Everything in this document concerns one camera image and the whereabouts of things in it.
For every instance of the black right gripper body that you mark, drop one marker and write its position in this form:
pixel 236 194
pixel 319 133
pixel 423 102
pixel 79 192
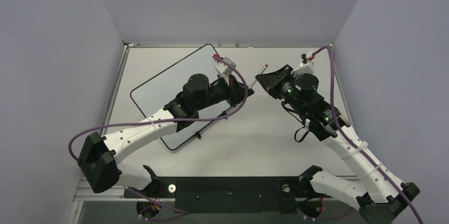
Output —
pixel 280 84

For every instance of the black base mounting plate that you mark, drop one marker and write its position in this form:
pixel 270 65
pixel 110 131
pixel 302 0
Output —
pixel 233 194

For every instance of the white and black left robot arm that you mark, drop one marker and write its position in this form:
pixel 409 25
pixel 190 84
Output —
pixel 101 157

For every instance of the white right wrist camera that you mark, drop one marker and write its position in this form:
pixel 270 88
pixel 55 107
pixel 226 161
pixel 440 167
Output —
pixel 306 65

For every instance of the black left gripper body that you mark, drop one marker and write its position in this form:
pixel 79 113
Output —
pixel 224 92

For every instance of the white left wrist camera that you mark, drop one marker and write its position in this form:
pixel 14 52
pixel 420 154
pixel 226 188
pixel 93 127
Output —
pixel 224 70

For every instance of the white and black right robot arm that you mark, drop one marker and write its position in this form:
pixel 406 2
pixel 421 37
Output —
pixel 378 195

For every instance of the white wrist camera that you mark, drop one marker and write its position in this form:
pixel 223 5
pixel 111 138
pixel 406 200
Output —
pixel 306 65
pixel 224 70

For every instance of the white whiteboard black frame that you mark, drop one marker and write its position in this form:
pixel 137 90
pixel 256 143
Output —
pixel 161 89

